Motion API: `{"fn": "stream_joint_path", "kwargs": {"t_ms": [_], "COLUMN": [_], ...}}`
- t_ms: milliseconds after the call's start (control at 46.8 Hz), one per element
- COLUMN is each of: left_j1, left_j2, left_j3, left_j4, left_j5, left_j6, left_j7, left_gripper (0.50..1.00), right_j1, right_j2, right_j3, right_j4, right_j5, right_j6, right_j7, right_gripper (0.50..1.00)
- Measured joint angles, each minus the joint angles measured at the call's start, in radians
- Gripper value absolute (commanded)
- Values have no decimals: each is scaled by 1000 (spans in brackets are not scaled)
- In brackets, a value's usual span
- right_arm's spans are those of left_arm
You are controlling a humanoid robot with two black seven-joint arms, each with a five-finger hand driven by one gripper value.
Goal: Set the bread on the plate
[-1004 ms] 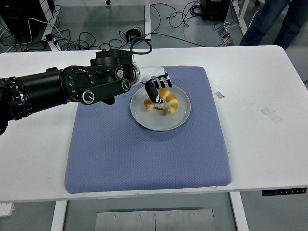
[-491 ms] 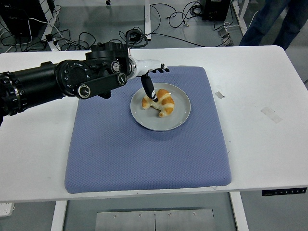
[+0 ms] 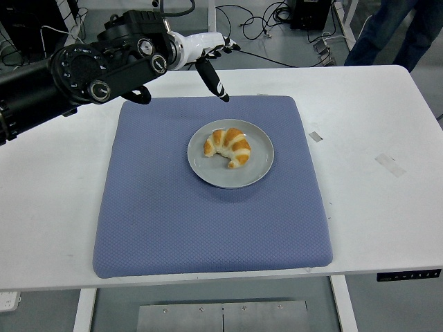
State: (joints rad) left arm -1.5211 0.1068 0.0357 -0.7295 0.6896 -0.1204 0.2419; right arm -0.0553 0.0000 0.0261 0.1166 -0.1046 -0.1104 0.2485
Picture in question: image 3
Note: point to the white floor frame rail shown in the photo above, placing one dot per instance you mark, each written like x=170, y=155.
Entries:
x=344, y=20

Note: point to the person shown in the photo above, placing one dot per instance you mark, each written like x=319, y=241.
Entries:
x=387, y=31

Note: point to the blue quilted mat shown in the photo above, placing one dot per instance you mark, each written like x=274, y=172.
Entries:
x=207, y=224

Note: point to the white power strip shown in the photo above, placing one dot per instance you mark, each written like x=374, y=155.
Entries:
x=8, y=301

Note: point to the small black equipment box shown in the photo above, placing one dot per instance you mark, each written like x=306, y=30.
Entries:
x=309, y=14

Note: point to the large clear tape patch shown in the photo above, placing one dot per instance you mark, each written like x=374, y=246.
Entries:
x=390, y=165

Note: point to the white table leg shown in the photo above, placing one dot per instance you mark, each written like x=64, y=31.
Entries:
x=344, y=307
x=83, y=311

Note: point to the large black equipment box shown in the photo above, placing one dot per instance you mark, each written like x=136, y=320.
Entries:
x=20, y=20

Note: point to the small grey tape patch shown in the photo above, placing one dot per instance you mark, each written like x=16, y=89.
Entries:
x=315, y=136

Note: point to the grey metal plate with screws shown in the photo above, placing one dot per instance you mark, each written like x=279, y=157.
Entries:
x=221, y=318

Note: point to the croissant bread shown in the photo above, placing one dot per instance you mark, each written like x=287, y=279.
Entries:
x=225, y=145

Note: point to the grey foot pedal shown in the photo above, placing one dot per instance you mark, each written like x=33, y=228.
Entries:
x=324, y=53

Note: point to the black table control panel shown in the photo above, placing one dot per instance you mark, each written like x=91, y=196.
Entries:
x=408, y=275

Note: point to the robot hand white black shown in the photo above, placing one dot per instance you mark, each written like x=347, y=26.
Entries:
x=199, y=43

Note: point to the grey round plate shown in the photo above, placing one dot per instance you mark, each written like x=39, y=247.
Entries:
x=214, y=174

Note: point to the white upright post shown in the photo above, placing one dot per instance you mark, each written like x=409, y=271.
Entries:
x=212, y=17

